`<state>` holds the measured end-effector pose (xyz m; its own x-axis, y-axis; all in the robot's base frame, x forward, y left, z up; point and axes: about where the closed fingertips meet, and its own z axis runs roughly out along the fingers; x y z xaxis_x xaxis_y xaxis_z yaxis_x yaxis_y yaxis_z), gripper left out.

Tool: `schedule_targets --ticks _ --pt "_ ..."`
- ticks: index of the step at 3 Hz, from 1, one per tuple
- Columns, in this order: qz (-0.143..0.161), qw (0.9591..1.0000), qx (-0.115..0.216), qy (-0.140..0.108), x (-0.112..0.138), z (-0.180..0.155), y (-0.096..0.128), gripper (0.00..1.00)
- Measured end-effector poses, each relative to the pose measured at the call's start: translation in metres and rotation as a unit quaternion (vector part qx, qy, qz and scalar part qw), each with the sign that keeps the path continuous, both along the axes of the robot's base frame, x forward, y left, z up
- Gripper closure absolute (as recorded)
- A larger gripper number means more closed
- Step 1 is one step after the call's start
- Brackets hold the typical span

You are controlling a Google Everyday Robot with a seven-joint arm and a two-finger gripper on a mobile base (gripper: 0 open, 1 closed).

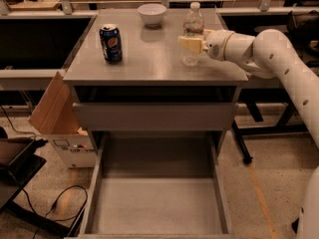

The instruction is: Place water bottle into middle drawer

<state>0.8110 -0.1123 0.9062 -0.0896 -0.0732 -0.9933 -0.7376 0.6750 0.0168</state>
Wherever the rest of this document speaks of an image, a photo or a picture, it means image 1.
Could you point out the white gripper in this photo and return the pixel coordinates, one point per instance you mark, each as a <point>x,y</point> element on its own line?
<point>216,45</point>

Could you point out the clear plastic water bottle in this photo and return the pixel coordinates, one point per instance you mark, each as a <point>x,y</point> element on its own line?
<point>193,25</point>

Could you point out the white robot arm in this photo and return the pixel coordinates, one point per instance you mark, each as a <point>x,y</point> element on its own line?
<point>270,54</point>

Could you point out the grey drawer cabinet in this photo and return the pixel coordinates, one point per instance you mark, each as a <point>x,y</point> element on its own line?
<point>151,71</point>

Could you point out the closed grey upper drawer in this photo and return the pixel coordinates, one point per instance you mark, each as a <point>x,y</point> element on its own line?
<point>155,117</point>

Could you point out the open grey bottom drawer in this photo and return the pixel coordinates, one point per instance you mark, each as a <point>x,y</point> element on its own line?
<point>164,186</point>

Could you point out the white ceramic bowl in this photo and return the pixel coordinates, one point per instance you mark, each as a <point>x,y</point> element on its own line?
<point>152,14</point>

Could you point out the blue pepsi soda can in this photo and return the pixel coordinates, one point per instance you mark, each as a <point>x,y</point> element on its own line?
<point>111,43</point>

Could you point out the open cardboard box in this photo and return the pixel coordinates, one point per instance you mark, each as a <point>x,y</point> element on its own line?
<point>54,118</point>

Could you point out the black equipment stand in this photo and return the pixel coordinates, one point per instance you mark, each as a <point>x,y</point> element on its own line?
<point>18,165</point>

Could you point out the black table leg frame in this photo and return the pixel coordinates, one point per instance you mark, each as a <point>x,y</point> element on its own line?
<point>282,126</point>

